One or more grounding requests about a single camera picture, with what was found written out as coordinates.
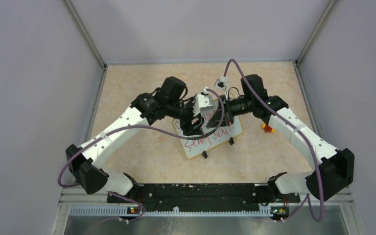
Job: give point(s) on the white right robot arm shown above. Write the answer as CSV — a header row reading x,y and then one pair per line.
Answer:
x,y
333,168

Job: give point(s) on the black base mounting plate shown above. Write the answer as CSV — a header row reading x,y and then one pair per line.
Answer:
x,y
235,197

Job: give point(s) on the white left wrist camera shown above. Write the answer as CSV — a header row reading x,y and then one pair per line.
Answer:
x,y
202,102

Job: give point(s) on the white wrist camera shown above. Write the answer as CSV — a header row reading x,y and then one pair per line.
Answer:
x,y
222,83
202,102

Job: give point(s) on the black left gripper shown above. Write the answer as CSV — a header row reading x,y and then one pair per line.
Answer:
x,y
189,128

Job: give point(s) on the red green toy brick car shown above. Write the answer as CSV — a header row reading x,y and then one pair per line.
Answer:
x,y
267,129

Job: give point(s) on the yellow framed whiteboard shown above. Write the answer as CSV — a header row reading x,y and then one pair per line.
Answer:
x,y
193,148

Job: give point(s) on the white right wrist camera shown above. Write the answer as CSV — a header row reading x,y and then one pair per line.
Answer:
x,y
222,83

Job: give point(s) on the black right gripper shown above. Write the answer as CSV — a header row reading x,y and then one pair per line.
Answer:
x,y
228,118

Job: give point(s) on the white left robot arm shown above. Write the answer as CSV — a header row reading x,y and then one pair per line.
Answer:
x,y
85,162

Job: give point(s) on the white toothed cable duct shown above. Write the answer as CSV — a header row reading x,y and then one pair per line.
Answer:
x,y
124,211

